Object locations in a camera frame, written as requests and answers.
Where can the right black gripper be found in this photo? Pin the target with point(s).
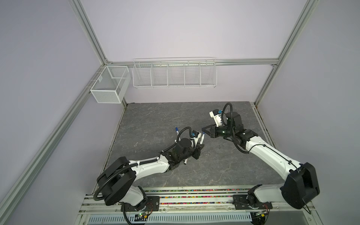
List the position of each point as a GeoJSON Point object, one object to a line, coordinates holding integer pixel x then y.
{"type": "Point", "coordinates": [213, 133]}

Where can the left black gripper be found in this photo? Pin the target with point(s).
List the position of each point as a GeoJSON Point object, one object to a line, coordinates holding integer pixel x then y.
{"type": "Point", "coordinates": [197, 150]}

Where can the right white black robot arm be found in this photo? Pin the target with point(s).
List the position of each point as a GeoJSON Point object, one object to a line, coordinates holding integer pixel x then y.
{"type": "Point", "coordinates": [300, 183]}

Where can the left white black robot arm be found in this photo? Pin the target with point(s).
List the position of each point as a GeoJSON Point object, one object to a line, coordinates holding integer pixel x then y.
{"type": "Point", "coordinates": [115, 184]}

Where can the white mesh box basket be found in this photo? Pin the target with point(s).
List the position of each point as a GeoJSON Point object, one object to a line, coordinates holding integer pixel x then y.
{"type": "Point", "coordinates": [111, 85]}

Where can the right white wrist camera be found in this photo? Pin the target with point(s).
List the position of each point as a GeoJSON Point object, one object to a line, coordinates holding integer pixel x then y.
{"type": "Point", "coordinates": [216, 116]}

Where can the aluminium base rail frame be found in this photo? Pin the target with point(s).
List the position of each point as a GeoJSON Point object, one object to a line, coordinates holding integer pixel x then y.
{"type": "Point", "coordinates": [218, 199]}

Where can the long white wire basket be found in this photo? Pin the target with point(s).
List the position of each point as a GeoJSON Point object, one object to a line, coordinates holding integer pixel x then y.
{"type": "Point", "coordinates": [181, 72]}

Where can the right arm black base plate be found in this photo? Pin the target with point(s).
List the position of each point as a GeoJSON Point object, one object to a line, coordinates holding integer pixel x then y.
{"type": "Point", "coordinates": [249, 202]}

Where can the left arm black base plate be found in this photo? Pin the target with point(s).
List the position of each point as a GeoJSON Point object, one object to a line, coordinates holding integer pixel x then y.
{"type": "Point", "coordinates": [150, 204]}

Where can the white vented cable duct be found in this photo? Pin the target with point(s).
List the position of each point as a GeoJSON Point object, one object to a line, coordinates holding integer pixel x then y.
{"type": "Point", "coordinates": [177, 218]}

